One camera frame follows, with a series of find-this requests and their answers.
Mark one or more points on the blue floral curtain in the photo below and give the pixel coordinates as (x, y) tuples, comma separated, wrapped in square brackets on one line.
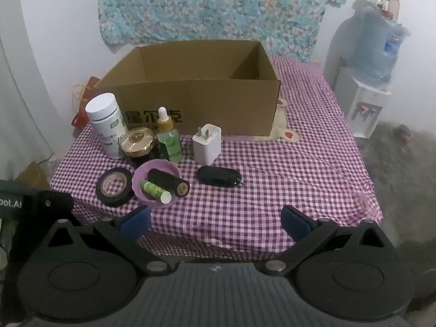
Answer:
[(211, 6)]

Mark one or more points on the black oval key fob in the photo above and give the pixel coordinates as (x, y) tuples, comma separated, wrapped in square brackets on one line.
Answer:
[(216, 176)]

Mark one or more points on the brown cardboard piece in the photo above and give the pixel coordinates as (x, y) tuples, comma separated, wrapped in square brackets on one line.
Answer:
[(32, 175)]

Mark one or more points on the black tape roll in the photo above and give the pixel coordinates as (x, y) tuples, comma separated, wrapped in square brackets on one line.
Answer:
[(102, 190)]

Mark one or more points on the green dropper bottle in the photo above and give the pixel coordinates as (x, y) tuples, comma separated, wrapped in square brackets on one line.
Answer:
[(169, 141)]

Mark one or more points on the white water dispenser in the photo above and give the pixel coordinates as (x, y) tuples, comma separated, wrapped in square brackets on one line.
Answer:
[(364, 112)]

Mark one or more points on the green lip balm tube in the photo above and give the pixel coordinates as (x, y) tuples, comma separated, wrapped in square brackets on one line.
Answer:
[(155, 190)]

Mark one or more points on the red gift bag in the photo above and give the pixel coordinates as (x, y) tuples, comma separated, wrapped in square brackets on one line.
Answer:
[(81, 117)]

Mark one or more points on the gold lid cosmetic jar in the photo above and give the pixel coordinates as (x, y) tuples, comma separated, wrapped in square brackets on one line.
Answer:
[(136, 141)]

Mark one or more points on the black cylinder spool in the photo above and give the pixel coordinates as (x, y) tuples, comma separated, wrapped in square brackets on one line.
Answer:
[(167, 179)]

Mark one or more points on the small beige box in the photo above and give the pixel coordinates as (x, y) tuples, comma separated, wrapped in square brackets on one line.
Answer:
[(393, 6)]

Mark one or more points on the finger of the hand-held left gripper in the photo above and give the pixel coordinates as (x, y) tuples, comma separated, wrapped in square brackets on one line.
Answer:
[(56, 207)]

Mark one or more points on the white pill bottle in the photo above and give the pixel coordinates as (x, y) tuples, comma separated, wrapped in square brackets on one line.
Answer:
[(102, 115)]

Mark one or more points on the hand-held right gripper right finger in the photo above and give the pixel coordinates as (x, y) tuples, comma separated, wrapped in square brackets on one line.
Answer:
[(294, 224)]

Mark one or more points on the brown cardboard box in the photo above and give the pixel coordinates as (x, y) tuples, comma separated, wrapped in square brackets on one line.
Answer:
[(204, 105)]

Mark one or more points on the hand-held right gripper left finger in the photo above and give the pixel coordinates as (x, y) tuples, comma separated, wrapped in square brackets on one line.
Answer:
[(136, 223)]

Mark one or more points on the dark object on floor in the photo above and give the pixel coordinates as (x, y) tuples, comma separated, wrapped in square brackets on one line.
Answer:
[(403, 133)]

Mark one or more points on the blue water jug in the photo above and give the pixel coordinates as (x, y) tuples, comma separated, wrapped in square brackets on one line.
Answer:
[(374, 47)]

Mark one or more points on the white charger plug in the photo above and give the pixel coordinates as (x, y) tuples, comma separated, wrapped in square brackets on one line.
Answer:
[(207, 144)]

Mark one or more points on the purple plastic bowl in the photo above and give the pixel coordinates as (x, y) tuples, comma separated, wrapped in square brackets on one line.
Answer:
[(143, 185)]

